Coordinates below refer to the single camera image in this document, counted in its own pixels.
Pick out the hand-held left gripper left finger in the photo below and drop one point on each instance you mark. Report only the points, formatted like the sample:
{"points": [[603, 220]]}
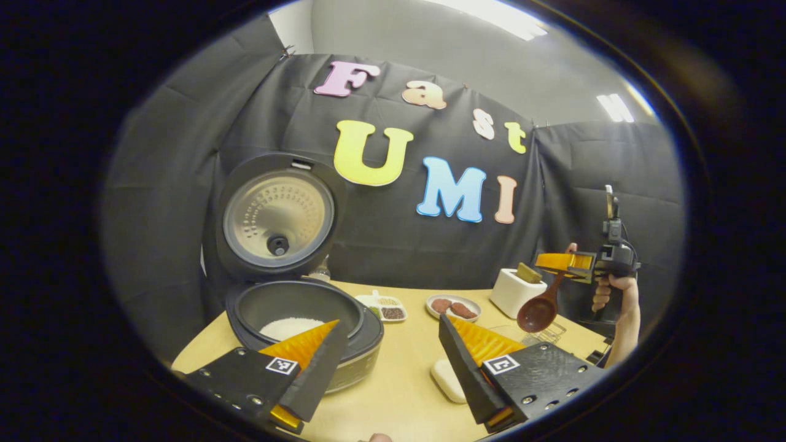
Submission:
{"points": [[319, 374]]}

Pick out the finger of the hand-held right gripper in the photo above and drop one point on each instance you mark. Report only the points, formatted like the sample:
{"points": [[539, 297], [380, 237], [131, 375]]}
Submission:
{"points": [[562, 262]]}

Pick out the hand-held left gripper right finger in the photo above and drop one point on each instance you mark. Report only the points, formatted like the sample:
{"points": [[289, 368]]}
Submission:
{"points": [[466, 374]]}

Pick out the brown wooden spoon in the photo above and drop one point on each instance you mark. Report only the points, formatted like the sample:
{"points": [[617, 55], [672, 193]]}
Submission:
{"points": [[537, 313]]}

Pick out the white rice pile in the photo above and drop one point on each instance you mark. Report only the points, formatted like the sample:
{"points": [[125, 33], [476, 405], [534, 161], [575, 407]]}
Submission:
{"points": [[285, 328]]}

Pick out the dark grey rice cooker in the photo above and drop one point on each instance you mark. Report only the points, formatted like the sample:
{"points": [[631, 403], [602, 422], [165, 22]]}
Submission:
{"points": [[368, 344]]}

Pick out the brown toast slice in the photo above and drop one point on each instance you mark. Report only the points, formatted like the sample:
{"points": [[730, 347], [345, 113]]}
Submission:
{"points": [[528, 273]]}

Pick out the white toaster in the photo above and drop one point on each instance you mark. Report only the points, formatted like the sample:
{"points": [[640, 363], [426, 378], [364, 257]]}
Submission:
{"points": [[509, 294]]}

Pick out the red-brown meat piece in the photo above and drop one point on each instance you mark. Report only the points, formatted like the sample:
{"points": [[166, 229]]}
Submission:
{"points": [[463, 310], [441, 306]]}

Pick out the round white plate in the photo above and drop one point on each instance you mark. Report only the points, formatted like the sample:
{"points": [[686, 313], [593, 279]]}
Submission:
{"points": [[470, 304]]}

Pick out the green bean heap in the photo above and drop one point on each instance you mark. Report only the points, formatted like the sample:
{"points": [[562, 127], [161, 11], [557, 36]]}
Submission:
{"points": [[375, 312]]}

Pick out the white divided dish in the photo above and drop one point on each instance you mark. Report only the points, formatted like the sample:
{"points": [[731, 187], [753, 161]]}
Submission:
{"points": [[363, 301]]}

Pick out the dark brown bean heap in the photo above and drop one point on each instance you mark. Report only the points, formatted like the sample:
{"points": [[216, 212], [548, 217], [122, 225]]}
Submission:
{"points": [[393, 313]]}

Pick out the yellow bean heap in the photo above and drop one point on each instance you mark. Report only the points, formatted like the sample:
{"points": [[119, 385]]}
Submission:
{"points": [[388, 301]]}

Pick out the small glass bottle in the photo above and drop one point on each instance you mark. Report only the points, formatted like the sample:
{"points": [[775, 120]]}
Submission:
{"points": [[319, 273]]}

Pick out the black backdrop cloth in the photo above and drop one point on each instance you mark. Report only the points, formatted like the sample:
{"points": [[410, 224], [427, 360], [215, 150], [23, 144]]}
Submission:
{"points": [[399, 245]]}

